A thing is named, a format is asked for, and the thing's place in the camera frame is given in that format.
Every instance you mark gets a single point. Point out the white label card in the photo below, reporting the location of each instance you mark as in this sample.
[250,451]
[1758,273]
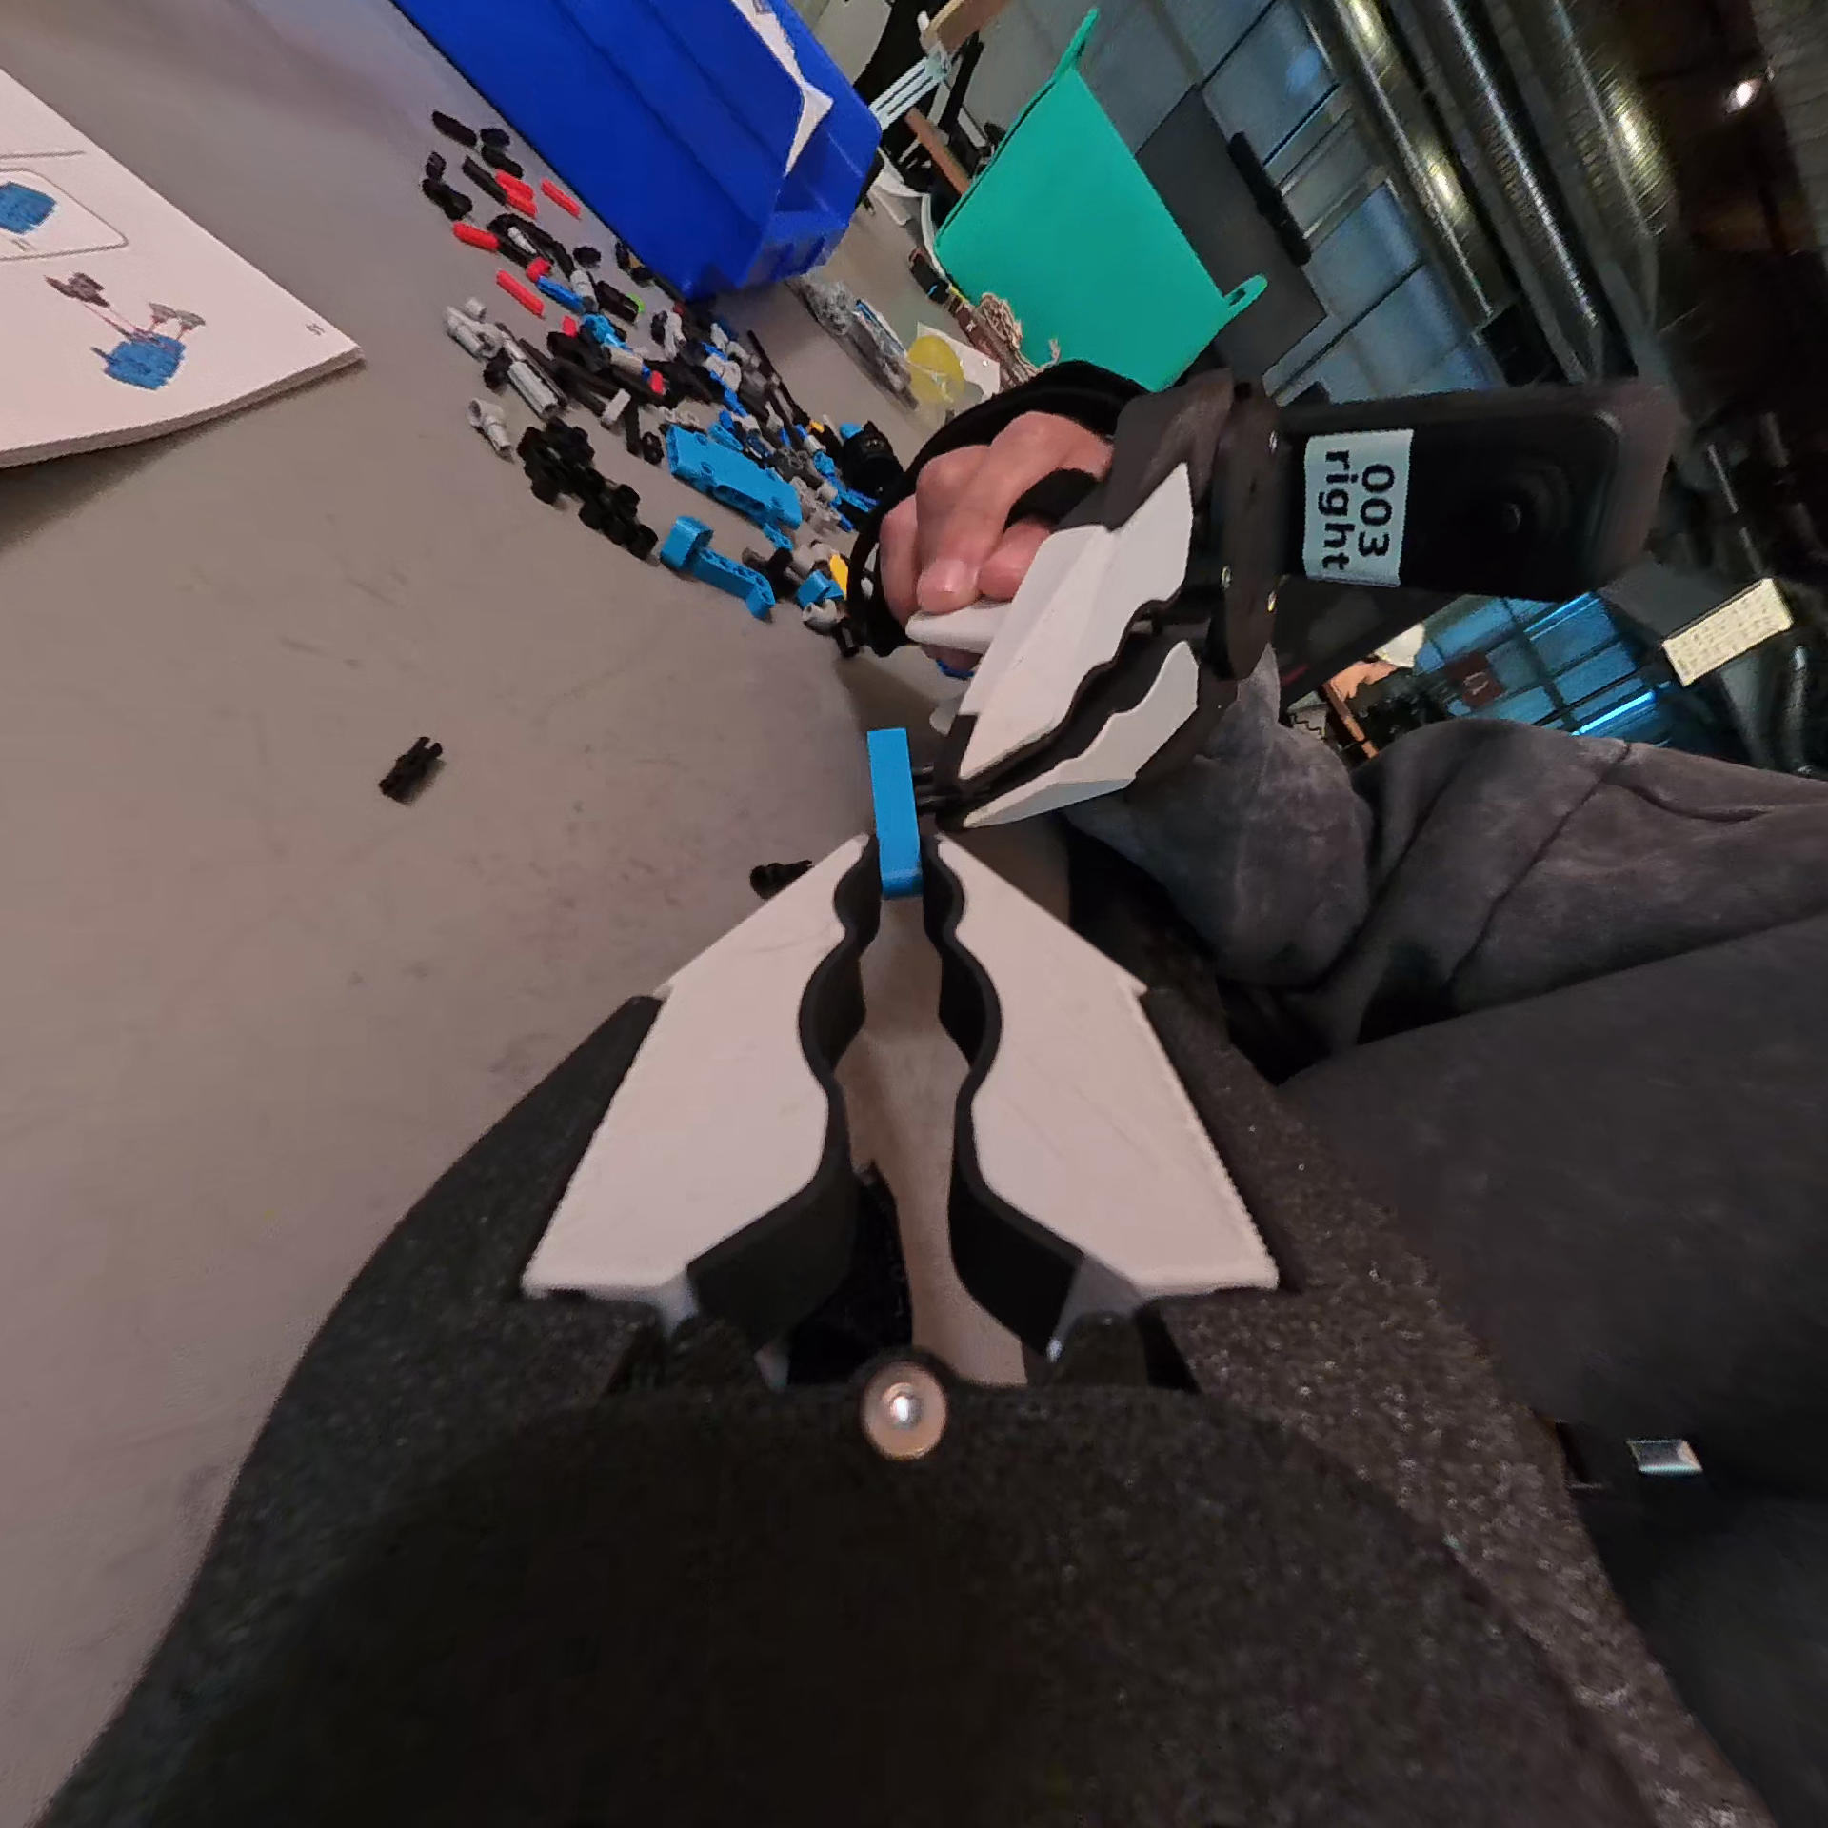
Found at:
[1729,632]

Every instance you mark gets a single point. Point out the blue plastic bin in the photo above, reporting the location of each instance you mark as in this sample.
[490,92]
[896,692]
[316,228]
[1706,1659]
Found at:
[644,113]

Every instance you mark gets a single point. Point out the person's right hand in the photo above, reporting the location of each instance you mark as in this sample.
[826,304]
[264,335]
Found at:
[957,529]

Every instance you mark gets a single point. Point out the instruction booklet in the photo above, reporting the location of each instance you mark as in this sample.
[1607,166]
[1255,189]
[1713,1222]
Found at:
[143,329]

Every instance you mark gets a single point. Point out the black long pin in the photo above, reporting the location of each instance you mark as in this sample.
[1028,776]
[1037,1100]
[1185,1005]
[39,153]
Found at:
[781,873]

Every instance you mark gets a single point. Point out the green plastic bin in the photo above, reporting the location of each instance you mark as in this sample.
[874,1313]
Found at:
[1086,228]

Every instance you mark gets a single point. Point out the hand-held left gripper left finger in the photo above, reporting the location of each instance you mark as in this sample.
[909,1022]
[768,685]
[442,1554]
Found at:
[687,1128]

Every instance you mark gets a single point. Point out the light blue bent liftarm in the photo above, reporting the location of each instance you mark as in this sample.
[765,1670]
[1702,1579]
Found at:
[687,545]

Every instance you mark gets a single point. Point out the light blue short beam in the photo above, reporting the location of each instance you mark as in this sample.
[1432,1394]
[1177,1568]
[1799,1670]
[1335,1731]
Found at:
[894,814]

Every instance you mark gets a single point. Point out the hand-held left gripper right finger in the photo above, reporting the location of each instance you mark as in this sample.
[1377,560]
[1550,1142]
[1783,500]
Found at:
[1116,1128]

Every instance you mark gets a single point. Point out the light blue curved panel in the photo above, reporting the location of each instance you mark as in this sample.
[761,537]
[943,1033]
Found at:
[728,479]

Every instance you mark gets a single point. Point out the person's dark clothing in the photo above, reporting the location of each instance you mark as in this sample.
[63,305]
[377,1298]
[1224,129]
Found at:
[1573,1215]

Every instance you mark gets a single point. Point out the light blue angled liftarm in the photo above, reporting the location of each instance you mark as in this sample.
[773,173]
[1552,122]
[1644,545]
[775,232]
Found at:
[743,585]

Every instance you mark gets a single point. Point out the person's right forearm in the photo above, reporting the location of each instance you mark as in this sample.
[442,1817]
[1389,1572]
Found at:
[1356,858]

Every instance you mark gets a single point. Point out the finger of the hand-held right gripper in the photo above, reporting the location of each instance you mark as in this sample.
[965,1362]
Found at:
[1128,727]
[1072,614]

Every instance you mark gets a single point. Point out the pile of building brick pieces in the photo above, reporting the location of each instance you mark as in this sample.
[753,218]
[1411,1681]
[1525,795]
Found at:
[571,371]

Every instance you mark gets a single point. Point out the black pin connector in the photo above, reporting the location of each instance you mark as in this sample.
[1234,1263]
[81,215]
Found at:
[933,789]
[412,767]

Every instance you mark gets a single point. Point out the grey desk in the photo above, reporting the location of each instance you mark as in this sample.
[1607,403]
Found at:
[286,999]

